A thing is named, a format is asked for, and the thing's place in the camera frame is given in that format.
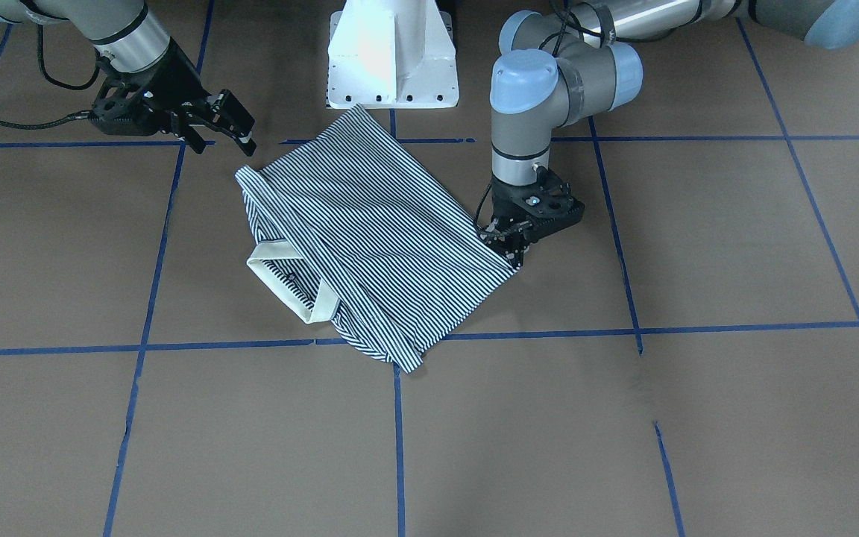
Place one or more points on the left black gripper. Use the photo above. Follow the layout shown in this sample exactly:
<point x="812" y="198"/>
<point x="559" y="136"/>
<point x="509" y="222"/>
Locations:
<point x="505" y="236"/>

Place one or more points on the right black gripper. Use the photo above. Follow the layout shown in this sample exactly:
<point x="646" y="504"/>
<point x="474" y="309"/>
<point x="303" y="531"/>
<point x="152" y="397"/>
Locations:
<point x="174" y="80"/>

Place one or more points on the blue white striped polo shirt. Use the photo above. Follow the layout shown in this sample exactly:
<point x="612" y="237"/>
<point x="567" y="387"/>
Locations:
<point x="352" y="230"/>

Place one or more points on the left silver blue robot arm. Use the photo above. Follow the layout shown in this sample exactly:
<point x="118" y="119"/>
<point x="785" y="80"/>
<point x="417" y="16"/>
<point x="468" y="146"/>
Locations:
<point x="558" y="68"/>

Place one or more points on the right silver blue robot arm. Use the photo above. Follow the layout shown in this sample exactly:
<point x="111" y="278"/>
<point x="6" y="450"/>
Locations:
<point x="126" y="32"/>

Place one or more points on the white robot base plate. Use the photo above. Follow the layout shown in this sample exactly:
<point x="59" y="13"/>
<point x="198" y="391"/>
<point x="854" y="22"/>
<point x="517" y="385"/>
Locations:
<point x="392" y="54"/>

